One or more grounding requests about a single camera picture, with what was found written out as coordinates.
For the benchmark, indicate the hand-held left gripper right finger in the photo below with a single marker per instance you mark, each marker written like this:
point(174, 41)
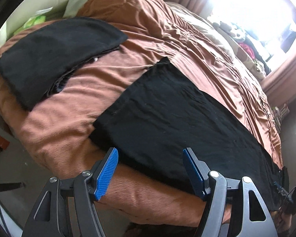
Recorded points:
point(193, 175)

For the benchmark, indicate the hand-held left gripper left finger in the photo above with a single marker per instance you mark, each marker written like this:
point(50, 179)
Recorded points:
point(106, 172)

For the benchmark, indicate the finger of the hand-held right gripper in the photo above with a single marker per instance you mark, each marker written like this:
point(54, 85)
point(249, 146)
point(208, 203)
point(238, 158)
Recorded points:
point(279, 188)

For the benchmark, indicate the black pants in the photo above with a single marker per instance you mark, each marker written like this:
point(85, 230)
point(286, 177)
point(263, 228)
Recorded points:
point(51, 54)
point(175, 118)

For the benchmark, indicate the folded black pants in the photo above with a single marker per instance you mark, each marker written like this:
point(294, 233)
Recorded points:
point(51, 54)

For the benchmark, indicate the white rack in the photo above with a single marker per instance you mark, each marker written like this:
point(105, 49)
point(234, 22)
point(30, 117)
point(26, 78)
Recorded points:
point(281, 113)

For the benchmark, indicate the black tripod leg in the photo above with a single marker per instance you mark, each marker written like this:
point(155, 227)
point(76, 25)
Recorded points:
point(9, 186)

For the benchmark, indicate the floral window seat cushion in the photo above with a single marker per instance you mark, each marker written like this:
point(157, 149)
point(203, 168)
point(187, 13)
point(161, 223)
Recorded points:
point(254, 66)

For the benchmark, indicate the brown blanket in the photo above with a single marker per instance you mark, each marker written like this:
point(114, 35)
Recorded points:
point(162, 29)

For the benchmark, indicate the beige quilt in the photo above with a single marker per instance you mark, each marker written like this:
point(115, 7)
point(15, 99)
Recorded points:
point(199, 22)

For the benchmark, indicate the green packet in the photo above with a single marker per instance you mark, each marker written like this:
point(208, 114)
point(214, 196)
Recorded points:
point(34, 21)

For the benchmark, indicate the pale pillow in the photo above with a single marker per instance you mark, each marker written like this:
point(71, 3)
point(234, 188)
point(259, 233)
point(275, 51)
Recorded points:
point(76, 5)

